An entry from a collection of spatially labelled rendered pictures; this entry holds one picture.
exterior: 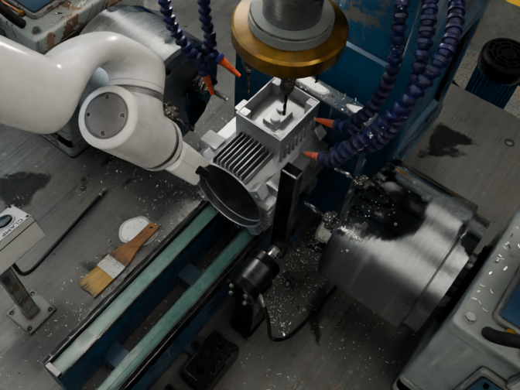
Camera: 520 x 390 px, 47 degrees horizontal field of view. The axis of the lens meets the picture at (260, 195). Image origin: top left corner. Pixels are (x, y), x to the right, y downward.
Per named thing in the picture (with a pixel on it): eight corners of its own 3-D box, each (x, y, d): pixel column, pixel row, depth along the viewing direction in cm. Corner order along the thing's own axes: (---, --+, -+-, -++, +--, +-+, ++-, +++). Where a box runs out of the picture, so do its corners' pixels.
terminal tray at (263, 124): (271, 100, 116) (275, 73, 110) (316, 128, 113) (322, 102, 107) (233, 136, 110) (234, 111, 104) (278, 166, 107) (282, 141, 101)
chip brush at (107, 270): (147, 219, 131) (147, 217, 130) (164, 231, 130) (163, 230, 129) (77, 285, 122) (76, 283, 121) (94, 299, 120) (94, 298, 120)
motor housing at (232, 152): (251, 138, 130) (256, 76, 114) (323, 184, 124) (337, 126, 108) (191, 196, 121) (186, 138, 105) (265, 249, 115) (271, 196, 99)
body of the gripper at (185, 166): (118, 146, 91) (148, 161, 101) (167, 182, 88) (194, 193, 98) (144, 105, 90) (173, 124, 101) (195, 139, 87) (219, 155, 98)
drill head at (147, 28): (115, 41, 145) (98, -50, 124) (232, 114, 134) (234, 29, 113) (35, 100, 133) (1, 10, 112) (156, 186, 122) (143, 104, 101)
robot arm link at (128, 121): (128, 106, 89) (120, 166, 87) (80, 76, 76) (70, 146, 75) (179, 107, 86) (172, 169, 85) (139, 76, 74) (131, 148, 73)
